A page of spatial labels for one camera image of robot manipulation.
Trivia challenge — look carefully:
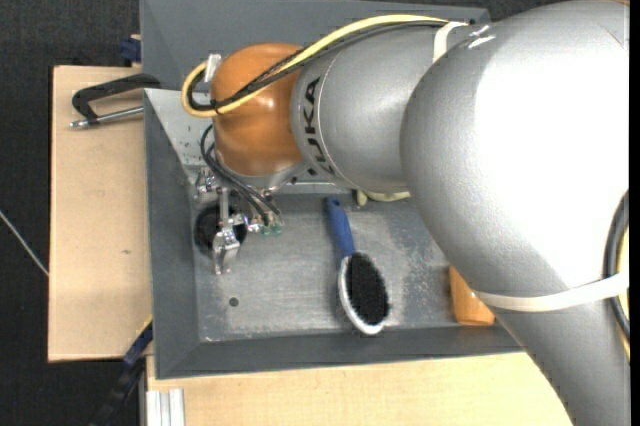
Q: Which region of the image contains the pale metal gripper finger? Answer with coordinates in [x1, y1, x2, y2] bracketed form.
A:
[222, 227, 243, 275]
[211, 231, 226, 276]

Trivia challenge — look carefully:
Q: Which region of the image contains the black round object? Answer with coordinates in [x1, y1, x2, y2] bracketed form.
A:
[193, 204, 249, 266]

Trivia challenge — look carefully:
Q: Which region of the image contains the grey metal bin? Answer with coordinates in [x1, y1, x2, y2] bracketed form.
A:
[137, 0, 527, 380]

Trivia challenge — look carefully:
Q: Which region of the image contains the pale flat board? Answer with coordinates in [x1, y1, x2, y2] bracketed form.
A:
[47, 64, 154, 363]

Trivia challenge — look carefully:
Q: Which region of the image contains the pale yellow object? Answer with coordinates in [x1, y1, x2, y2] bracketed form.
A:
[352, 188, 412, 206]

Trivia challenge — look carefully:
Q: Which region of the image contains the orange cup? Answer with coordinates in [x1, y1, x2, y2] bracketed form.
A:
[447, 263, 497, 327]

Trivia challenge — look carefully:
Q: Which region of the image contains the blue-handled black hairbrush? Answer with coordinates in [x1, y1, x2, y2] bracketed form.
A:
[322, 195, 391, 336]

